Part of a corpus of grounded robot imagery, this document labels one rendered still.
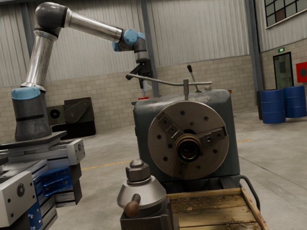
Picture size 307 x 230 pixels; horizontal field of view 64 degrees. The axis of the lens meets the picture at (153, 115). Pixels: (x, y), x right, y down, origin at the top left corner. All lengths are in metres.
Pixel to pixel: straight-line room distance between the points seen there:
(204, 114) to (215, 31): 11.33
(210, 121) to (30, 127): 0.75
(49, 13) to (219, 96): 0.85
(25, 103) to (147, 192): 0.89
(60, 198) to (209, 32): 11.38
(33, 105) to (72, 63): 10.13
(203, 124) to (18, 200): 0.64
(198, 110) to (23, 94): 0.74
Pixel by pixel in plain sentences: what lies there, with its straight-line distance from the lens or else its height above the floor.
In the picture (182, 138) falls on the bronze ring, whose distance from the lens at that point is 0.85.
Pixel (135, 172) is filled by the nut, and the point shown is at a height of 1.17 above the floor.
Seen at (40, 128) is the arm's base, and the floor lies 1.20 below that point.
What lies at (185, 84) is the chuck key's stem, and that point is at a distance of 0.98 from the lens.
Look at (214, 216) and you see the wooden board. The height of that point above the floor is 0.88.
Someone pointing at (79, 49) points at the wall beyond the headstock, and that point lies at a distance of 11.36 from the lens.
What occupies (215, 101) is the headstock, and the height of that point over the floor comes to 1.21.
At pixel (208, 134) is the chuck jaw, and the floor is 1.11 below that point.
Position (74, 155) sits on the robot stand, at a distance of 1.12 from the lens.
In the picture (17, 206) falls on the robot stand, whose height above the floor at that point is 1.06.
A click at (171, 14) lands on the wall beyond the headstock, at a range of 11.84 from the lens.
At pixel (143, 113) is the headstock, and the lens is 1.12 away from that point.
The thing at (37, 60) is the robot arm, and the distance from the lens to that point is 1.36.
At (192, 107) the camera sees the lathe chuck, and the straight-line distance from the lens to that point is 0.95.
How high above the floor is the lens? 1.28
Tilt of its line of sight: 5 degrees down
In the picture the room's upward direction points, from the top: 8 degrees counter-clockwise
